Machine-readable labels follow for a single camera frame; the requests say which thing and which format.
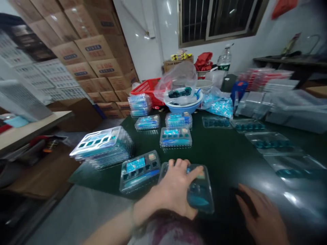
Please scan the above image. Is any stack of closed blister packs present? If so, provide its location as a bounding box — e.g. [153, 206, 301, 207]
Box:
[127, 93, 153, 118]

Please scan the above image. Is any dark wooden bench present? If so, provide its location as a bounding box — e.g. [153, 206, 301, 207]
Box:
[253, 54, 327, 88]

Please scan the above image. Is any white bowl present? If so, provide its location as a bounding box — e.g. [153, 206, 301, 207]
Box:
[196, 79, 214, 90]

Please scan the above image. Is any clear blister tray with blue parts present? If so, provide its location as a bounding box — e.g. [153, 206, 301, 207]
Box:
[157, 161, 215, 214]

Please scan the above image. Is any stack of brown cartons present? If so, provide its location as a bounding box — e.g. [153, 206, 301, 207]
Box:
[7, 0, 140, 119]

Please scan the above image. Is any single flat blister pack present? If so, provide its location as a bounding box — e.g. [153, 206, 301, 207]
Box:
[134, 114, 161, 132]

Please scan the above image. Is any bag of light blue pieces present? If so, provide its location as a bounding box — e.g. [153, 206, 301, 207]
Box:
[202, 86, 234, 119]

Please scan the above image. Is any cardboard box with snack packets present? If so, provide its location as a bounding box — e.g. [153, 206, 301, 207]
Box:
[163, 49, 194, 74]

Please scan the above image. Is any red plastic bag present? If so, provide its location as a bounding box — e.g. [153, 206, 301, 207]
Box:
[194, 52, 214, 72]

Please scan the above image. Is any tall stack of blister packs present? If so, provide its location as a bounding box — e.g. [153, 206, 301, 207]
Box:
[69, 125, 135, 171]

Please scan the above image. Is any red hanging cloth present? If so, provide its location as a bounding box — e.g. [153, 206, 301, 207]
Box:
[271, 0, 292, 20]

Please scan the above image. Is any stack of white crates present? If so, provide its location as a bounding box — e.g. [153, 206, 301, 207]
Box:
[0, 27, 86, 103]

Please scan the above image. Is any pile of empty clear trays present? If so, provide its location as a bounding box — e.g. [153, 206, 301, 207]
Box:
[234, 78, 327, 134]

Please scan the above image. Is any person's left hand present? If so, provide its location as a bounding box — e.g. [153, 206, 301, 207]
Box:
[153, 158, 205, 221]

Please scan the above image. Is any clear water bottle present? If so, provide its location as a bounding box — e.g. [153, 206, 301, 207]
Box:
[217, 43, 234, 78]

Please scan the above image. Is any person's right hand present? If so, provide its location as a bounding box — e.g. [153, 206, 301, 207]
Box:
[235, 183, 291, 245]

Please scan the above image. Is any open clear tray with teal parts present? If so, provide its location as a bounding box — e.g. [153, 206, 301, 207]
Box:
[229, 118, 267, 134]
[202, 116, 232, 130]
[245, 131, 293, 154]
[263, 152, 327, 180]

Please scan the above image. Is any person's body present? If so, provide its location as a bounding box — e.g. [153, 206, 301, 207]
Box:
[133, 209, 205, 245]

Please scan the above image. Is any blister pack with beige block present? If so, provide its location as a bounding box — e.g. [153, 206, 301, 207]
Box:
[160, 126, 193, 151]

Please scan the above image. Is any barred window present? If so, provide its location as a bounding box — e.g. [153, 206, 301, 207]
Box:
[178, 0, 269, 48]

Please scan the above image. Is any short stack of blister packs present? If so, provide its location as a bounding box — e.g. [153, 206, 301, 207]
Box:
[165, 112, 193, 130]

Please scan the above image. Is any red plastic basket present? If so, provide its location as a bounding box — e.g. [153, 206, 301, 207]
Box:
[130, 78, 167, 107]

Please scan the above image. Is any light blue plastic basin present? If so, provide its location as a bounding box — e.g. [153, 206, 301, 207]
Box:
[163, 87, 204, 115]

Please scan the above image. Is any blister pack with blue card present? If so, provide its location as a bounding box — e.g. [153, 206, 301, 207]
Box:
[119, 150, 162, 195]

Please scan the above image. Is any stack of red packs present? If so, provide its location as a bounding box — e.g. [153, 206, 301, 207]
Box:
[237, 67, 295, 92]

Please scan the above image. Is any light wooden side table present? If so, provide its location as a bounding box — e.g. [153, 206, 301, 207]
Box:
[0, 110, 75, 155]

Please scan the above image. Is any clear plastic bag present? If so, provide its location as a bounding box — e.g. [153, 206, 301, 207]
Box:
[154, 61, 198, 103]

